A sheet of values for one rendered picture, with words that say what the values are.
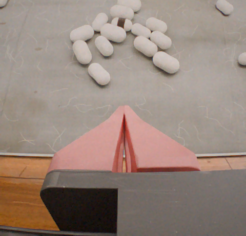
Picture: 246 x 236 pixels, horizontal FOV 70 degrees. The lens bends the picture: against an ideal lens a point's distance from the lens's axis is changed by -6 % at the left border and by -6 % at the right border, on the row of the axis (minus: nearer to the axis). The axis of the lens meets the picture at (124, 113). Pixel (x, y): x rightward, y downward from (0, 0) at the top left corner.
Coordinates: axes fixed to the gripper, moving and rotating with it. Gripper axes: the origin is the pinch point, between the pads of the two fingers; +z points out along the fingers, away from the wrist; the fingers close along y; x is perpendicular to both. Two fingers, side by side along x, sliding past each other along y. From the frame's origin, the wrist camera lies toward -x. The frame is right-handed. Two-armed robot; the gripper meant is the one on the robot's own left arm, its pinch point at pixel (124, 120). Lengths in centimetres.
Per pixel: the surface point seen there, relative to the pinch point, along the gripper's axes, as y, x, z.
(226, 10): -16.7, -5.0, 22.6
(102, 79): 2.7, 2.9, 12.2
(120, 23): 0.5, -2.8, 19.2
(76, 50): 6.5, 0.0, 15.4
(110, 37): 1.9, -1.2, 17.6
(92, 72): 4.1, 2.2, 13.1
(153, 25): -4.4, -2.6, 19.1
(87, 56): 4.9, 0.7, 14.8
